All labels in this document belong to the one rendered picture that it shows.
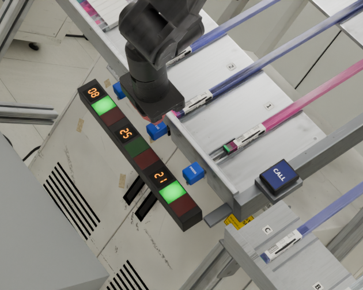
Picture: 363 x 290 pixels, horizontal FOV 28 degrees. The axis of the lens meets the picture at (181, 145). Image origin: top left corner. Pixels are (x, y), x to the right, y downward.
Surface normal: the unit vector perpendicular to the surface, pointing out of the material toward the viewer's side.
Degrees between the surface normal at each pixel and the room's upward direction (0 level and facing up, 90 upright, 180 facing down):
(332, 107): 90
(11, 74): 0
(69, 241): 0
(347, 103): 90
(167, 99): 46
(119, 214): 90
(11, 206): 0
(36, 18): 90
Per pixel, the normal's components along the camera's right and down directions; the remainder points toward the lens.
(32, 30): 0.57, 0.68
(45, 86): 0.54, -0.73
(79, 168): -0.62, -0.01
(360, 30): -0.06, -0.53
